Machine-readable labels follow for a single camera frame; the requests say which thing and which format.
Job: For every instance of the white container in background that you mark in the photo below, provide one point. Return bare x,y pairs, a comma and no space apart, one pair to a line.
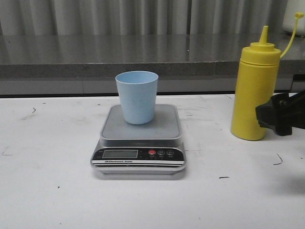
292,7

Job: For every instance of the silver electronic kitchen scale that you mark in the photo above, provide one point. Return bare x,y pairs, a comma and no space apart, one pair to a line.
153,150

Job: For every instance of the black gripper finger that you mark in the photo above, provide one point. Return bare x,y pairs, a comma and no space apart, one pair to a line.
282,112

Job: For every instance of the yellow squeeze bottle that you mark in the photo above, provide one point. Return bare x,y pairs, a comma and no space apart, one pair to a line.
257,74

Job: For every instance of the stainless steel counter shelf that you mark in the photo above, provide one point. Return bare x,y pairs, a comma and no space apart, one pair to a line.
86,65

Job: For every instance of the light blue plastic cup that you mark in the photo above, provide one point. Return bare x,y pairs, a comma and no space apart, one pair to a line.
137,92

